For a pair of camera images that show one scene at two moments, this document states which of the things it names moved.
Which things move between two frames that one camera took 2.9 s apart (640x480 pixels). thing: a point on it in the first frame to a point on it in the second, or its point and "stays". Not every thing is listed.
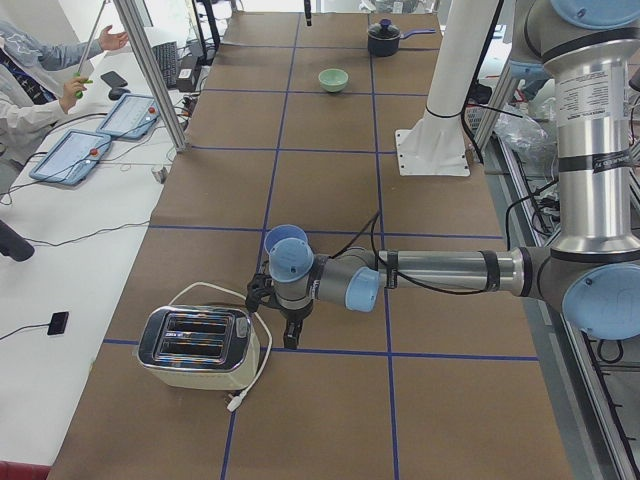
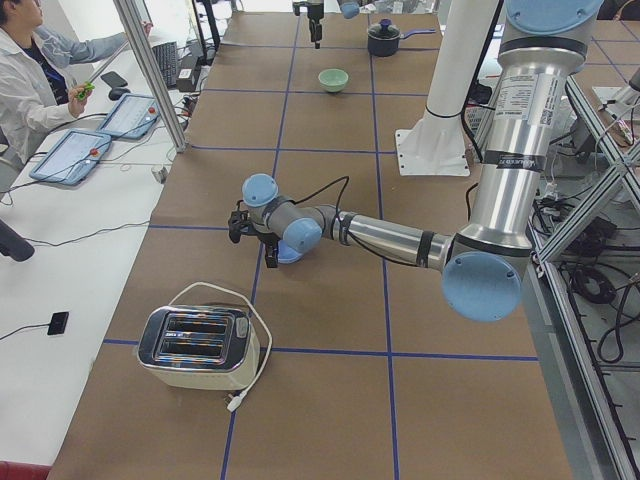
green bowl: x=333 y=80 stays
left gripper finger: x=292 y=332 to x=271 y=256
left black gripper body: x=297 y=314 to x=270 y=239
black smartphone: x=113 y=79 stays
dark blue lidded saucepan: x=383 y=38 stays
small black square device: x=58 y=323 stays
